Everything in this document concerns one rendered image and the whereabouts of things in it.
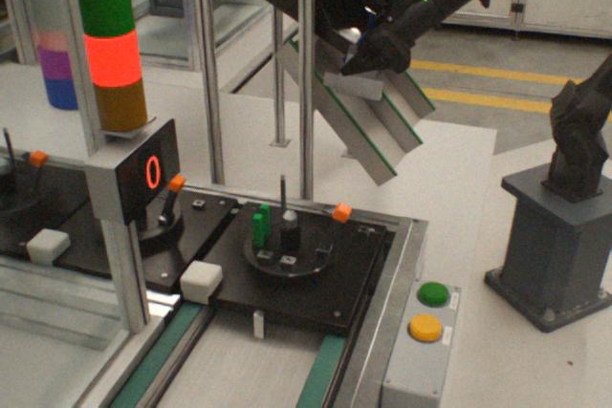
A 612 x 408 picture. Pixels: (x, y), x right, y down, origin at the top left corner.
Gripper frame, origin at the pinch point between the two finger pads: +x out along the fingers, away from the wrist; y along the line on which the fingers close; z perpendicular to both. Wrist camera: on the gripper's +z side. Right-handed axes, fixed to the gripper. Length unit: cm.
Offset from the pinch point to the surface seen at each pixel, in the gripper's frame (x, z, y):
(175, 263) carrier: 37.3, -5.6, 14.3
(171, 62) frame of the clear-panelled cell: 65, 11, -86
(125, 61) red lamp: 12.1, 20.1, 29.9
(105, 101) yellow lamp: 16.6, 18.5, 30.5
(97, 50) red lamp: 13.1, 22.6, 30.7
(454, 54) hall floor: 32, -117, -349
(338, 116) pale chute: 11.7, -8.4, -10.0
